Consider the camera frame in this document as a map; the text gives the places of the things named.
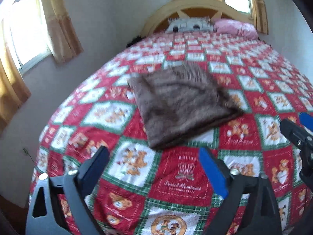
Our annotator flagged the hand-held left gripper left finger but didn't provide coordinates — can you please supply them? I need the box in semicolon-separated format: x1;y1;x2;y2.
26;146;110;235

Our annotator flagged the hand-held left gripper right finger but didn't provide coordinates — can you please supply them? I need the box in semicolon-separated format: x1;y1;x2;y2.
198;147;282;235

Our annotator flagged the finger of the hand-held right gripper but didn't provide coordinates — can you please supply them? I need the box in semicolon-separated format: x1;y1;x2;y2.
299;112;313;128
279;118;313;184

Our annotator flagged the brown knitted cloth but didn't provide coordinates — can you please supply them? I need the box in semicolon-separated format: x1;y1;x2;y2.
127;62;245;150

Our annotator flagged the red checkered printed blanket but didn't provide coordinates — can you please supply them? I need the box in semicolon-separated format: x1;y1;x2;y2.
29;31;313;235

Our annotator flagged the pink pillow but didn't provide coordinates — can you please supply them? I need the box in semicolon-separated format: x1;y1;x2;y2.
214;19;258;39

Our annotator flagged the black object beside headboard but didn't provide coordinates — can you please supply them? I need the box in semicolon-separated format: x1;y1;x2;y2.
126;35;142;47

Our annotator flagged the grey printed pillow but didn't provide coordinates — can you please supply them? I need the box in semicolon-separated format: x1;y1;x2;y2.
166;17;216;33

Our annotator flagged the side window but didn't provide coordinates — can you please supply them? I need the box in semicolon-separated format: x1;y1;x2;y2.
0;0;53;76

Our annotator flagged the cream wooden headboard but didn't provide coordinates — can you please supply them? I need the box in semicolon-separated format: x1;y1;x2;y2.
142;0;256;38

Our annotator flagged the black cable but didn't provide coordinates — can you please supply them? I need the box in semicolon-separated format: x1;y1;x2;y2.
22;147;37;164

